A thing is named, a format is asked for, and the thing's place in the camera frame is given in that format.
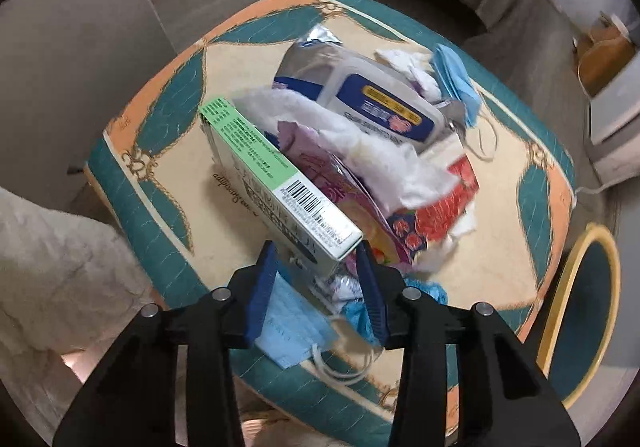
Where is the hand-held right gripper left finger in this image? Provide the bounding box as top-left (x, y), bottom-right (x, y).
top-left (52, 240), bottom-right (278, 447)

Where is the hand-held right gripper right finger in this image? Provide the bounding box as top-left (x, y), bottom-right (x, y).
top-left (354, 239), bottom-right (583, 447)

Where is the yellow-rimmed teal trash bin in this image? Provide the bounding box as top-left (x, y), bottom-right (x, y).
top-left (537, 222), bottom-right (622, 405)

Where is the silver wet wipes pack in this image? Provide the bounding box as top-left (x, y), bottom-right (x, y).
top-left (272, 44), bottom-right (453, 148)

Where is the large crumpled white tissue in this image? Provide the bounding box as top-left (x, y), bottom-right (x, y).
top-left (235, 87), bottom-right (461, 210)

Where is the white cabinet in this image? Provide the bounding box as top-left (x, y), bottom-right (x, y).
top-left (0, 0), bottom-right (178, 223)

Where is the green and white medicine box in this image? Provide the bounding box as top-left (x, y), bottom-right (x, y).
top-left (199, 96), bottom-right (364, 278)

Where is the teal cloth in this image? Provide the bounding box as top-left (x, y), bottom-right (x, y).
top-left (345, 277), bottom-right (448, 345)

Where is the blue face mask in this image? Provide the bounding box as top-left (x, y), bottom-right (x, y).
top-left (432, 44), bottom-right (498, 163)
top-left (255, 272), bottom-right (373, 383)

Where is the printed quilted mat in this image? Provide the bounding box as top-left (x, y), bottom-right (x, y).
top-left (85, 0), bottom-right (578, 425)

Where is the red patterned wrapper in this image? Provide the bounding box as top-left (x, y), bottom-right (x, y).
top-left (390, 154), bottom-right (481, 248)

